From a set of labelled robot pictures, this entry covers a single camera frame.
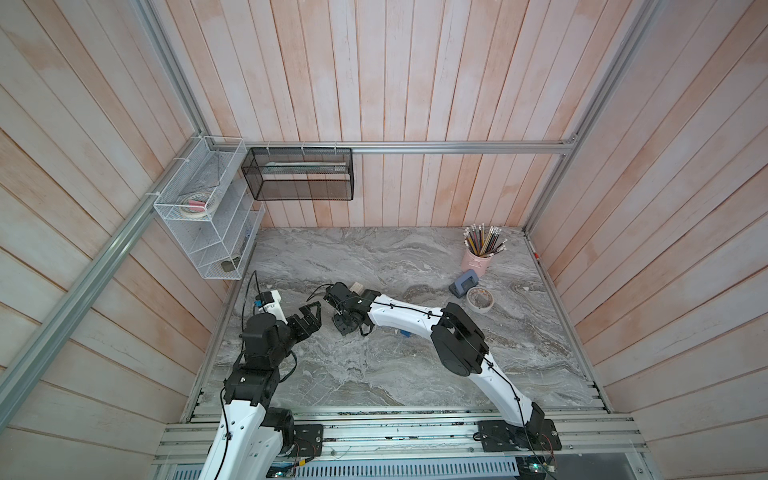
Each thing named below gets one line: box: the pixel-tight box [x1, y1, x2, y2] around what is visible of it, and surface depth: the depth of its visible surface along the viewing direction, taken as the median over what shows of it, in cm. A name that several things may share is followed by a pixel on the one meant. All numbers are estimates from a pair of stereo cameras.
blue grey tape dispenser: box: [448, 269, 479, 298], surface depth 103 cm
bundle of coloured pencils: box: [463, 223, 508, 257], surface depth 103 cm
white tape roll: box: [466, 286, 495, 314], surface depth 102 cm
